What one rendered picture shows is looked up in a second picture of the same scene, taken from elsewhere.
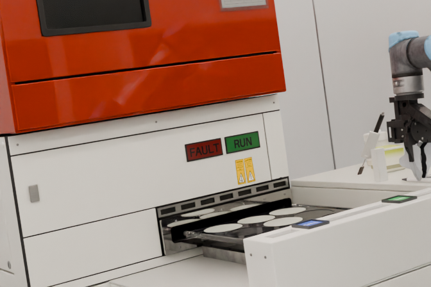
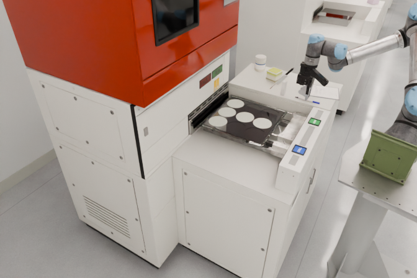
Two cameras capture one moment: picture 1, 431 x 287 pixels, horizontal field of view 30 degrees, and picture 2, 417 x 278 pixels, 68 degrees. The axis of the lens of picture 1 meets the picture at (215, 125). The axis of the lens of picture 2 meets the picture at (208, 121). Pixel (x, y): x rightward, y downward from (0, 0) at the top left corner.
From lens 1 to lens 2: 1.23 m
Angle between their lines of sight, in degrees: 40
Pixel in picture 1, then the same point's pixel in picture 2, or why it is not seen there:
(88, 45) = (174, 44)
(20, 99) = (146, 89)
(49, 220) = (151, 141)
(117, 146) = (176, 92)
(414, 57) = (325, 52)
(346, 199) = (262, 98)
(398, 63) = (314, 51)
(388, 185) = (290, 100)
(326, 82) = not seen: outside the picture
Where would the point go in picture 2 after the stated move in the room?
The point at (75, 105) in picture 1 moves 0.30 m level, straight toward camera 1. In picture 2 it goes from (168, 82) to (211, 115)
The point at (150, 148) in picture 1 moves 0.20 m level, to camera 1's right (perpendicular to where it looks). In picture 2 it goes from (188, 87) to (223, 79)
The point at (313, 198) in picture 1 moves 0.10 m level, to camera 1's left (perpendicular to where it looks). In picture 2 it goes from (242, 93) to (228, 97)
